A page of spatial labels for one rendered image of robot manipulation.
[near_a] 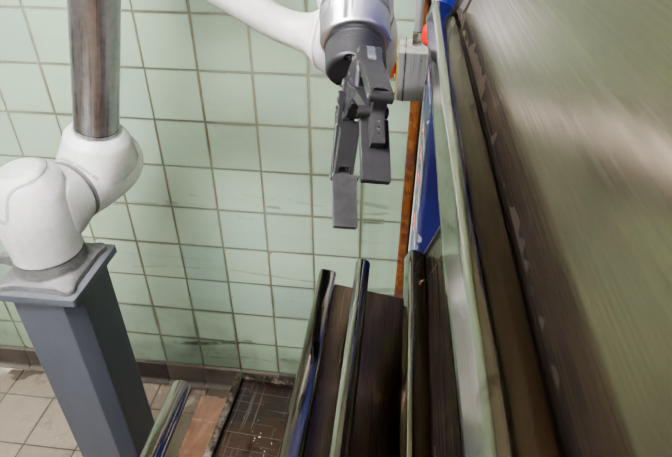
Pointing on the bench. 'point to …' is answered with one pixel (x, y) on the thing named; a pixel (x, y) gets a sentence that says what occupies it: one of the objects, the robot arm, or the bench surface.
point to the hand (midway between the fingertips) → (358, 198)
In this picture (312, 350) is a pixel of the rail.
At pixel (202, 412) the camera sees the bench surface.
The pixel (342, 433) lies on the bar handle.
